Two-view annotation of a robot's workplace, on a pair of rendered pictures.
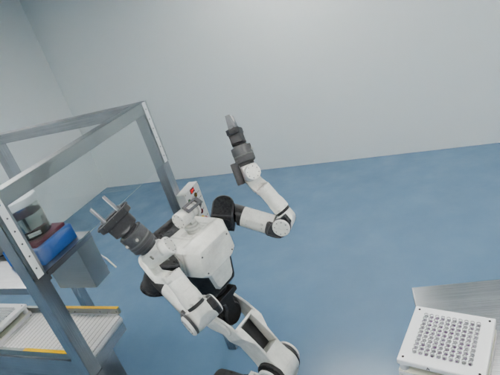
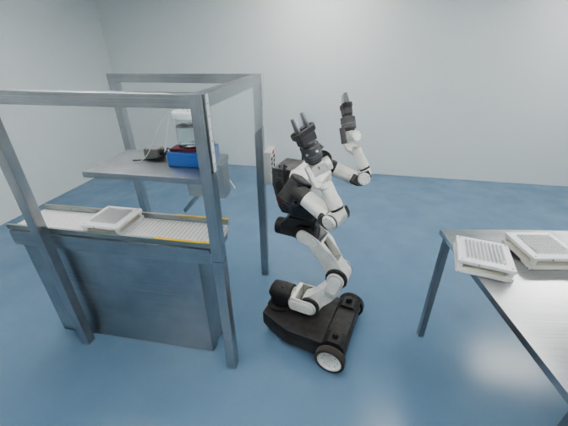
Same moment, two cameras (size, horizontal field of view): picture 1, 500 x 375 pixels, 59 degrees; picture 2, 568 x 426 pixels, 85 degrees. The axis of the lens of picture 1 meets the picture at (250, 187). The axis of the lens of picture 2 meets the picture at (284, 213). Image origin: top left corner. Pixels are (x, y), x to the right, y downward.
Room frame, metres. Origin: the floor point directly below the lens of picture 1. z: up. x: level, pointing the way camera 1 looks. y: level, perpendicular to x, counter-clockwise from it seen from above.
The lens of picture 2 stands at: (0.04, 0.89, 1.89)
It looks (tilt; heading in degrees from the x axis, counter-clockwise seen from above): 28 degrees down; 344
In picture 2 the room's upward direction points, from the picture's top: straight up
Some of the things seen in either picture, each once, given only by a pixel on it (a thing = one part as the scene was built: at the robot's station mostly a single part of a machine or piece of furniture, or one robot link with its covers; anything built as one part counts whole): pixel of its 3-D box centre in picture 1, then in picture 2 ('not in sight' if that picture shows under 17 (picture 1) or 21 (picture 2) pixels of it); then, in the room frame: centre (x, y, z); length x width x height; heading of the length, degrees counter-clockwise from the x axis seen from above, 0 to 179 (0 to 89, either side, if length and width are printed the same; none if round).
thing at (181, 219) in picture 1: (187, 217); not in sight; (1.60, 0.27, 1.35); 0.10 x 0.07 x 0.09; 139
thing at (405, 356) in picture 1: (446, 341); (483, 253); (1.00, -0.44, 0.95); 0.25 x 0.24 x 0.02; 140
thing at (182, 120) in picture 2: not in sight; (189, 126); (1.70, 0.91, 1.53); 0.15 x 0.15 x 0.19
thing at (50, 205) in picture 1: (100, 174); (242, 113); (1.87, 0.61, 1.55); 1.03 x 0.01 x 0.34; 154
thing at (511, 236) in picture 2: not in sight; (542, 246); (0.97, -0.79, 0.95); 0.25 x 0.24 x 0.02; 162
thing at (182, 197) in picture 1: (193, 207); (270, 165); (2.34, 0.35, 1.05); 0.17 x 0.06 x 0.26; 154
